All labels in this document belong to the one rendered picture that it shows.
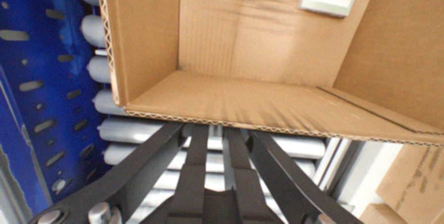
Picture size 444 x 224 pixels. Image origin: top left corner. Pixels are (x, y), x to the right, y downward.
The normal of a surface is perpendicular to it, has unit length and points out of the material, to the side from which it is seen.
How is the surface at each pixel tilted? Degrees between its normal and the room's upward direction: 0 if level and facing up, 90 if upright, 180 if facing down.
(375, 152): 90
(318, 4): 0
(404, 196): 91
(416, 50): 90
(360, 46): 89
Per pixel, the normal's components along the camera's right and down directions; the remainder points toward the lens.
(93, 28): 0.05, 0.21
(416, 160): -1.00, -0.07
